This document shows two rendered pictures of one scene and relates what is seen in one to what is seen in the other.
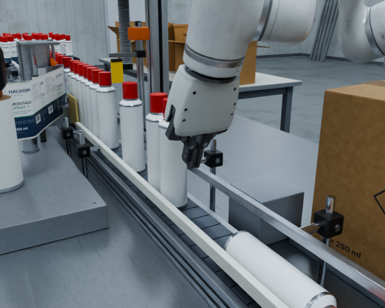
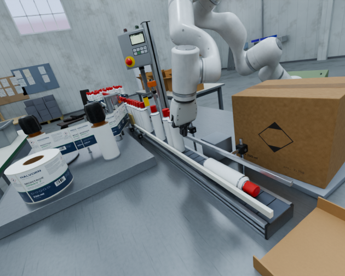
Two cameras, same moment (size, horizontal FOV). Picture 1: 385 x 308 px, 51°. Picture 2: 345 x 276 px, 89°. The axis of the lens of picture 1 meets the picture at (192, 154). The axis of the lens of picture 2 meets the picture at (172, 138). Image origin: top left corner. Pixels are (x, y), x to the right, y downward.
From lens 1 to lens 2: 0.08 m
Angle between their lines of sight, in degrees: 6
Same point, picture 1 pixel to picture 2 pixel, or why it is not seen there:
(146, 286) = (176, 185)
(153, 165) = (168, 137)
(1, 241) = (118, 178)
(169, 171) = (176, 138)
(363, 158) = (251, 120)
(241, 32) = (193, 82)
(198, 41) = (177, 89)
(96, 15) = (130, 72)
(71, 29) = (120, 80)
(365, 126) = (249, 108)
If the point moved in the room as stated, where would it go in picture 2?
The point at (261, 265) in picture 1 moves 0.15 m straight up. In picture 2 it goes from (218, 170) to (212, 128)
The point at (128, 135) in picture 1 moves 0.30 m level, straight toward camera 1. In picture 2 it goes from (156, 126) to (163, 150)
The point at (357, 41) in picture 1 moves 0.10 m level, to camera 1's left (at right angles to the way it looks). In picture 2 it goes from (243, 67) to (224, 72)
